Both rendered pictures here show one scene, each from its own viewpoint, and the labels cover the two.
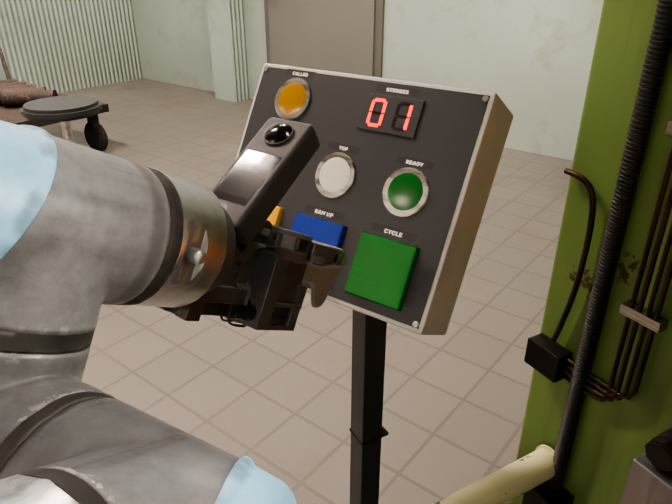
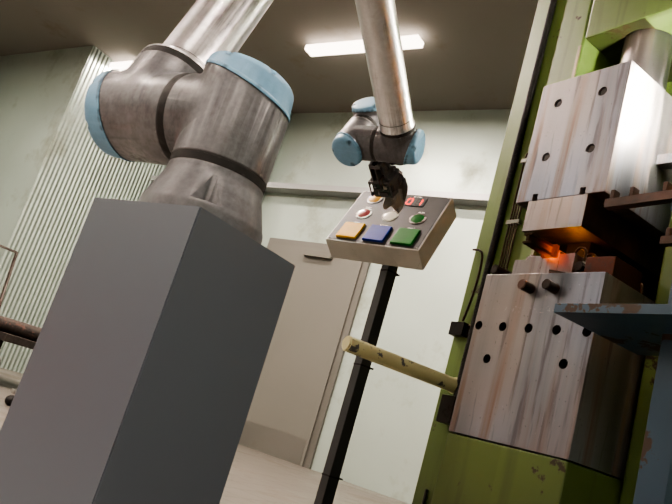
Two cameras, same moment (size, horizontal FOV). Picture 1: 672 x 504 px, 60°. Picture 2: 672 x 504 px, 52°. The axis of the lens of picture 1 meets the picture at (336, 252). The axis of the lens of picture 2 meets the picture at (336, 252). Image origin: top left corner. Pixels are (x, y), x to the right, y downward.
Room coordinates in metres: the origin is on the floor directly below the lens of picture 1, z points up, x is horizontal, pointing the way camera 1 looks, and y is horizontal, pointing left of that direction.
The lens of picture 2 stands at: (-1.45, 0.22, 0.38)
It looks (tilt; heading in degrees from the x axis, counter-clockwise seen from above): 14 degrees up; 358
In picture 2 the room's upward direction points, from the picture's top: 17 degrees clockwise
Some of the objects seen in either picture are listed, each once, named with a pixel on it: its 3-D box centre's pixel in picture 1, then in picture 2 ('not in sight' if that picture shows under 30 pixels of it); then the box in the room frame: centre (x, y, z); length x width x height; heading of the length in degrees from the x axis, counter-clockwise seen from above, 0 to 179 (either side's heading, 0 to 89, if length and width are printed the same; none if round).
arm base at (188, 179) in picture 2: not in sight; (208, 201); (-0.44, 0.39, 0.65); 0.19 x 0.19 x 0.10
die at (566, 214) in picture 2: not in sight; (597, 241); (0.41, -0.58, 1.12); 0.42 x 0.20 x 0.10; 119
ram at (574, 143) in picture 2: not in sight; (626, 163); (0.38, -0.60, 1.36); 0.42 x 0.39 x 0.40; 119
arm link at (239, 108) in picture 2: not in sight; (232, 120); (-0.44, 0.39, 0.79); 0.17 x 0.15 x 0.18; 60
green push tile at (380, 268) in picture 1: (382, 270); (405, 237); (0.60, -0.05, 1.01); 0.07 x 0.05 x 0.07; 54
